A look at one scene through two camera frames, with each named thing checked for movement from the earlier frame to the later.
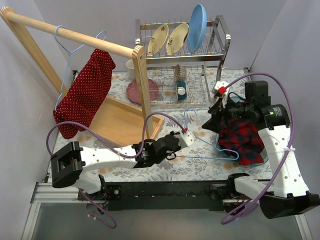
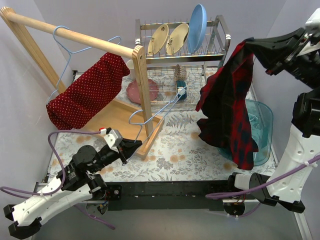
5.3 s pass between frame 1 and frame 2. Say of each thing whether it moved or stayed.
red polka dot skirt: moved
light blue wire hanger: moved
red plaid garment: moved
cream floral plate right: stayed
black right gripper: moved
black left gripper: moved
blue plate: stayed
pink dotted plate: stayed
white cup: stayed
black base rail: stayed
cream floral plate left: stayed
